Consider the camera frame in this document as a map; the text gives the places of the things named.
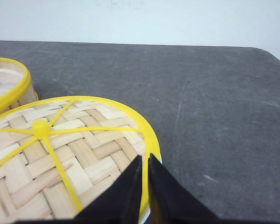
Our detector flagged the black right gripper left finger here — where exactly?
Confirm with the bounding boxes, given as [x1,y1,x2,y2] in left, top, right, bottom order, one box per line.
[16,155,142,224]

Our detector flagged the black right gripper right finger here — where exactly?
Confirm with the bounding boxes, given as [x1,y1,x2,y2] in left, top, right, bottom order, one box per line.
[148,154,224,224]

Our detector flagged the woven bamboo steamer lid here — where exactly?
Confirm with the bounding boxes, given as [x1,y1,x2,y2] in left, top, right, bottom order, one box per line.
[0,96,161,224]

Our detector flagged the bamboo steamer basket yellow rims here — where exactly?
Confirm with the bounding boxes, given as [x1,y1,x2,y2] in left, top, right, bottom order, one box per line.
[0,57,39,114]

